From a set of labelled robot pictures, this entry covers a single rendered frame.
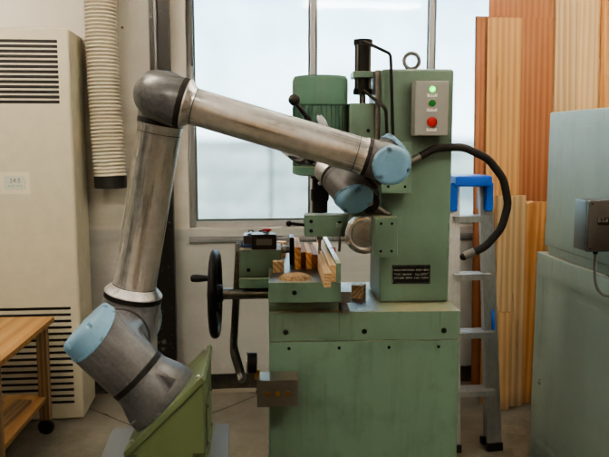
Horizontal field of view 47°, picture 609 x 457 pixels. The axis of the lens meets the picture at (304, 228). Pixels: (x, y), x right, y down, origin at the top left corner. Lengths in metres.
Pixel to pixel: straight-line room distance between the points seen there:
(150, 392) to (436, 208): 1.04
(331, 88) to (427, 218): 0.50
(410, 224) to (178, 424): 0.96
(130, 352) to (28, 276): 1.80
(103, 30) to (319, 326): 1.91
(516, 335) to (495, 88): 1.23
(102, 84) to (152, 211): 1.72
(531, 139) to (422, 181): 1.62
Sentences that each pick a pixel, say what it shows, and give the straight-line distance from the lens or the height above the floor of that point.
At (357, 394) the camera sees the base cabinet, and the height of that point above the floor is 0.54.
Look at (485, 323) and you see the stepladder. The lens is 3.10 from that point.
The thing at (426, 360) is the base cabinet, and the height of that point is 0.65.
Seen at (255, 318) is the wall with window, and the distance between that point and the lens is 3.68.
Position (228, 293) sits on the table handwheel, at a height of 0.81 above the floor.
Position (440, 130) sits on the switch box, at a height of 1.34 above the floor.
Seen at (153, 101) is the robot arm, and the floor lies 1.39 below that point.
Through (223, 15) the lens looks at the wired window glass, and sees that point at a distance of 3.69.
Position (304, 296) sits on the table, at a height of 0.86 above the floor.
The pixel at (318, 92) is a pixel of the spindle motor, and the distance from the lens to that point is 2.18.
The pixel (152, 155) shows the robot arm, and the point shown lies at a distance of 1.77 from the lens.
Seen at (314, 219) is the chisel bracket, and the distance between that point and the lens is 2.24.
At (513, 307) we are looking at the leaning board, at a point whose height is 0.49.
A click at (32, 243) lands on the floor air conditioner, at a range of 3.43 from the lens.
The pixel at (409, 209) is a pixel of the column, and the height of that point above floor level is 1.10.
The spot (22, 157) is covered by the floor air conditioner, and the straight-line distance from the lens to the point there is 3.41.
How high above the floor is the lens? 1.30
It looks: 7 degrees down
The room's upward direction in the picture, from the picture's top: straight up
